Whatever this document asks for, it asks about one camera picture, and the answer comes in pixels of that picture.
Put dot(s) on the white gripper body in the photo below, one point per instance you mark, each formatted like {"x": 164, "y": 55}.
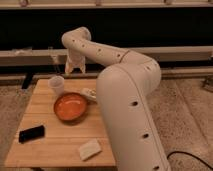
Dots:
{"x": 75, "y": 59}

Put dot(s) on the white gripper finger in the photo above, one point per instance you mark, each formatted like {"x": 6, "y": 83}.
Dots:
{"x": 83, "y": 69}
{"x": 68, "y": 69}

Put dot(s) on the translucent white ceramic cup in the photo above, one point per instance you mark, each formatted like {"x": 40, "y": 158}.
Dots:
{"x": 56, "y": 84}

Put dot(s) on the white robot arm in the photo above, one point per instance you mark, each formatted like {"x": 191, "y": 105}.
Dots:
{"x": 121, "y": 90}

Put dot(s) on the orange bowl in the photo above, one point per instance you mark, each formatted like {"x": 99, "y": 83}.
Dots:
{"x": 70, "y": 106}

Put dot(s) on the black rectangular block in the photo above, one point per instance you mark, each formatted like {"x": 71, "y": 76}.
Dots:
{"x": 31, "y": 134}

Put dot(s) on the beige sponge block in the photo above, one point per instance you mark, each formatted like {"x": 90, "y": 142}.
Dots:
{"x": 89, "y": 149}

